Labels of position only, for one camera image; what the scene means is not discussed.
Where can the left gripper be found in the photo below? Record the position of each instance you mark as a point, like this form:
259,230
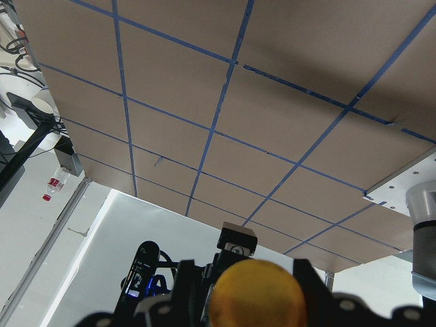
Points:
186,304

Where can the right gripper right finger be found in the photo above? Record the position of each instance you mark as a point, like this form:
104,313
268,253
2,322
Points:
325,308

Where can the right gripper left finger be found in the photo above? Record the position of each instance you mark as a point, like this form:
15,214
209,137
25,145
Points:
104,319

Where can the yellow push button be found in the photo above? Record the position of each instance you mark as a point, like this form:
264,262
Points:
257,293

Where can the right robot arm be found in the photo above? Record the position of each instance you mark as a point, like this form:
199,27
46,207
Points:
423,272

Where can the plastic bottle red label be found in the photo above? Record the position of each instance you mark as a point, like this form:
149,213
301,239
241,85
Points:
56,182

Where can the white paper cup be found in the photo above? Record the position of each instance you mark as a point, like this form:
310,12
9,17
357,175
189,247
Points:
42,105

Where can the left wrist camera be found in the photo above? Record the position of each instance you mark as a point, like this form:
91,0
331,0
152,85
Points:
134,287

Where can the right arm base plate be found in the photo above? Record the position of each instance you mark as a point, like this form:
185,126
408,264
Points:
402,184

